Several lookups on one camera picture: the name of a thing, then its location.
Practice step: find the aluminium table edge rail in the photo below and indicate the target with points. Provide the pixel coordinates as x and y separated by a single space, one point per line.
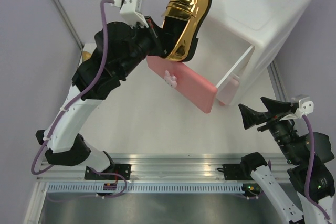
171 168

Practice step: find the aluminium wall post left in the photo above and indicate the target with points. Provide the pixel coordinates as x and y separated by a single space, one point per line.
68 23

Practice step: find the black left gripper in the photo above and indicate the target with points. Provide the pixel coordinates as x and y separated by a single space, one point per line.
156 35

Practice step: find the light pink drawer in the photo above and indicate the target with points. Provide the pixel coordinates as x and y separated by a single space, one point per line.
227 89

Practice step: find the white plastic shoe cabinet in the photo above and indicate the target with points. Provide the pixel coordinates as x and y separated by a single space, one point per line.
266 24

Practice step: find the aluminium wall post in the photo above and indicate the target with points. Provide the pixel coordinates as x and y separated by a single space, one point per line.
68 23
277 82

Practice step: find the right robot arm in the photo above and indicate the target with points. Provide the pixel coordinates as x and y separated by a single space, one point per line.
306 150

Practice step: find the white slotted cable duct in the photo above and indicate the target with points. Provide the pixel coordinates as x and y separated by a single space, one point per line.
160 188

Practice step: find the aluminium wall post right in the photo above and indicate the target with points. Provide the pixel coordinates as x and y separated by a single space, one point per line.
277 82

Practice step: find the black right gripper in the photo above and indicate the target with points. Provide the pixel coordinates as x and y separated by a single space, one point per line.
250 117

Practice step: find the gold shoe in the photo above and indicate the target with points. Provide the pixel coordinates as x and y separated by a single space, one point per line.
183 19
85 55

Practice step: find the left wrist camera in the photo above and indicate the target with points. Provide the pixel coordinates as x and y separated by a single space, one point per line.
130 11

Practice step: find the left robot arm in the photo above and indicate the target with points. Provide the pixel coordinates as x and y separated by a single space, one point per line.
120 48

